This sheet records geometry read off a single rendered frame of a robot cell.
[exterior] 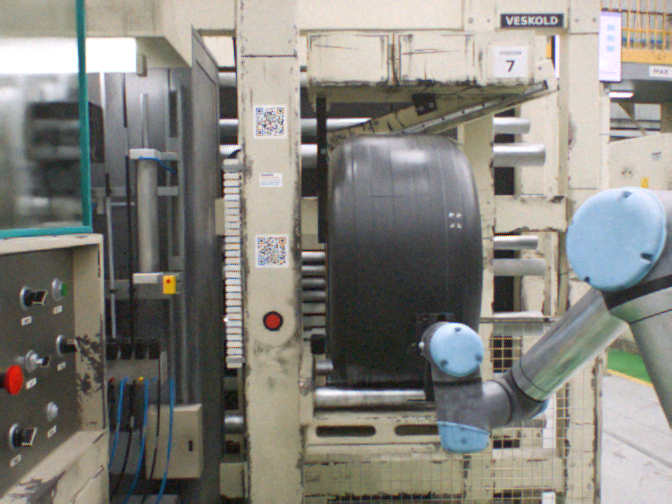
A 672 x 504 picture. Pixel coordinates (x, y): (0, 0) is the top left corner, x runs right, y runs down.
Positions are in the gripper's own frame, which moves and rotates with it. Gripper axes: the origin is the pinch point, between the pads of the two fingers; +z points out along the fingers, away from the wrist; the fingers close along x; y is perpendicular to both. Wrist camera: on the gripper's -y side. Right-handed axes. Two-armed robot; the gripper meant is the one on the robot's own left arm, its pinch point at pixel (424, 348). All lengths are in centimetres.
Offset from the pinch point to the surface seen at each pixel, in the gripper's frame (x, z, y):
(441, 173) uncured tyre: -4.2, -0.4, 35.3
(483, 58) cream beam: -23, 36, 73
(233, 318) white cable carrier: 40.9, 18.9, 6.1
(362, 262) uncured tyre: 12.5, -4.8, 17.1
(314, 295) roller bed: 23, 57, 11
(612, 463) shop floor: -129, 216, -77
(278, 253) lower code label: 30.3, 16.0, 20.7
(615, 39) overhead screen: -209, 362, 209
